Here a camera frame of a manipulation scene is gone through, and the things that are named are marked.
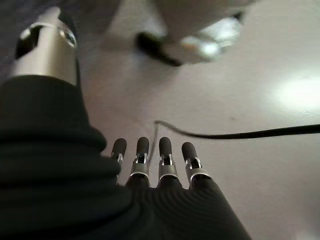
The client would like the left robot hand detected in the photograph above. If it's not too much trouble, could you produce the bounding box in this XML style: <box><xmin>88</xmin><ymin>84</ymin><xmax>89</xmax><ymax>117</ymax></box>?
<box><xmin>0</xmin><ymin>6</ymin><xmax>252</xmax><ymax>240</ymax></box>

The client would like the left black robot foot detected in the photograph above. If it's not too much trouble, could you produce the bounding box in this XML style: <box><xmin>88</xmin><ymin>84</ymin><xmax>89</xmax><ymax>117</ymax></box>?
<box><xmin>136</xmin><ymin>32</ymin><xmax>182</xmax><ymax>67</ymax></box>

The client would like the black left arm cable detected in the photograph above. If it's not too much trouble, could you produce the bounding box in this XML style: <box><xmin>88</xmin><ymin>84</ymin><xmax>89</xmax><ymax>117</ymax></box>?
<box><xmin>149</xmin><ymin>120</ymin><xmax>320</xmax><ymax>166</ymax></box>

